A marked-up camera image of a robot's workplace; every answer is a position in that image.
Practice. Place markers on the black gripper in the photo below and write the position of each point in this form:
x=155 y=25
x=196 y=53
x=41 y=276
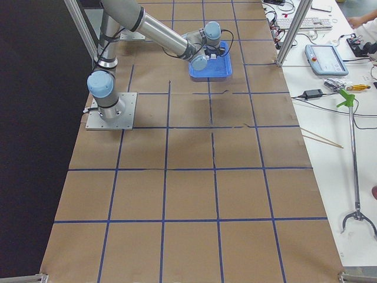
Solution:
x=212 y=53

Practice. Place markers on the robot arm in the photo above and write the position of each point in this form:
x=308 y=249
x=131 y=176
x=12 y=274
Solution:
x=195 y=47

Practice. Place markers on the blue plastic tray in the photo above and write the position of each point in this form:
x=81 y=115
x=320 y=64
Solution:
x=215 y=69

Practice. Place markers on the person hand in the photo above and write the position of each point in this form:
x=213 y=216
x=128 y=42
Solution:
x=355 y=22

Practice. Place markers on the white keyboard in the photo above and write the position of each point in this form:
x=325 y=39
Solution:
x=307 y=23

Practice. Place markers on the black power adapter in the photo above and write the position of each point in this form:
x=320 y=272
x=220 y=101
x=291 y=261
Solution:
x=310 y=94

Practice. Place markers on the teach pendant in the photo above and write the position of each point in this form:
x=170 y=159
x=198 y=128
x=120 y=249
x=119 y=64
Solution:
x=325 y=60

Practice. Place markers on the yellow tool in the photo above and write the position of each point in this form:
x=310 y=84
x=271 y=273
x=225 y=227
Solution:
x=358 y=87

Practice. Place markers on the wooden chopsticks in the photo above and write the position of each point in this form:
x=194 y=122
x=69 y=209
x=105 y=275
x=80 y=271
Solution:
x=313 y=136

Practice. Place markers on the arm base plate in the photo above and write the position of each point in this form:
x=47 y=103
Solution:
x=120 y=116
x=127 y=35

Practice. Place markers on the aluminium frame post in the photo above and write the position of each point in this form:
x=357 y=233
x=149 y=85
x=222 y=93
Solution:
x=297 y=20

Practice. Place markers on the green handled reach grabber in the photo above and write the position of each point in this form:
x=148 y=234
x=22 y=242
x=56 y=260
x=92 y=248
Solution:
x=357 y=214

